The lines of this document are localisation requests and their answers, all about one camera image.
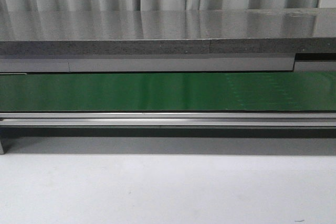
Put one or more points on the green conveyor belt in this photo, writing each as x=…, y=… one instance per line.
x=212, y=91

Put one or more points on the dark granite counter slab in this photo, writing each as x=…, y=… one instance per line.
x=168, y=41

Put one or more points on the aluminium conveyor frame rail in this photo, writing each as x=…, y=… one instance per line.
x=225, y=133

